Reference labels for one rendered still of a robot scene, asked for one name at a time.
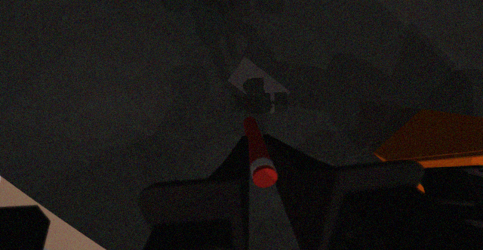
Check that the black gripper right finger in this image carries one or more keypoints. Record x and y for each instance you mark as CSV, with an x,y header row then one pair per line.
x,y
311,190

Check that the red peg with white band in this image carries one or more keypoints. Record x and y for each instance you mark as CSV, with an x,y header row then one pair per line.
x,y
262,169

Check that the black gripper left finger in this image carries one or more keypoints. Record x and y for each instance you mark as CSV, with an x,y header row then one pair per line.
x,y
223,195

